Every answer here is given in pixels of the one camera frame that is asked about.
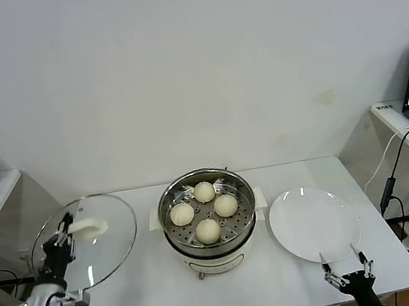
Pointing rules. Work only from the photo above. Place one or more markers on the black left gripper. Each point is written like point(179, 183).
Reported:
point(56, 257)

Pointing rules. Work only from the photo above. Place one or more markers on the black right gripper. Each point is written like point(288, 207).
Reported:
point(359, 285)

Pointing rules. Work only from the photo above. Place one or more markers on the white steamed baozi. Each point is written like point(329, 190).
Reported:
point(208, 231)
point(204, 191)
point(226, 205)
point(182, 214)

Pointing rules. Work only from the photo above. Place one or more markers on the steel steamer pot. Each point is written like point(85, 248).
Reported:
point(219, 262)

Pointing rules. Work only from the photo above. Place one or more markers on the stainless steel steamer basket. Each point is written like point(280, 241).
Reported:
point(238, 194)

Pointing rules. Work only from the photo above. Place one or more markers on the white round plate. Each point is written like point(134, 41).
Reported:
point(311, 222)

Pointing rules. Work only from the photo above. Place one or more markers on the white desk with drink cup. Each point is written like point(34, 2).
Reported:
point(1, 187)

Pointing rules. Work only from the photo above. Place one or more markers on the small white desk label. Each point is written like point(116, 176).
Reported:
point(383, 107)

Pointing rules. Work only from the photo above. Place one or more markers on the white wall outlet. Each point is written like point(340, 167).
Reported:
point(25, 256)

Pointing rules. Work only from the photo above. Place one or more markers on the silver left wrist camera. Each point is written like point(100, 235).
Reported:
point(76, 299)

